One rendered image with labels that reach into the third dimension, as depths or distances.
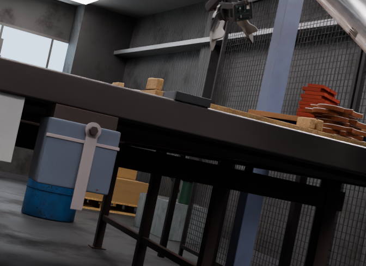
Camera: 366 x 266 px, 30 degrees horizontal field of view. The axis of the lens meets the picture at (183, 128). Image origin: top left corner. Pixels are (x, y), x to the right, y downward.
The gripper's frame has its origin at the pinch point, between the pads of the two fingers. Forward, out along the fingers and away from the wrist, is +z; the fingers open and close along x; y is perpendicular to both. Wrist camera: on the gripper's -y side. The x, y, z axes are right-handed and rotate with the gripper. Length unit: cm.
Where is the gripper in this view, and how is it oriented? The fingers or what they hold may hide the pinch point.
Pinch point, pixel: (231, 47)
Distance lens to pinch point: 208.9
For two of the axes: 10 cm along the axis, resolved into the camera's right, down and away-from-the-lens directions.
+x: 8.5, -2.2, 4.9
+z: 0.9, 9.6, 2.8
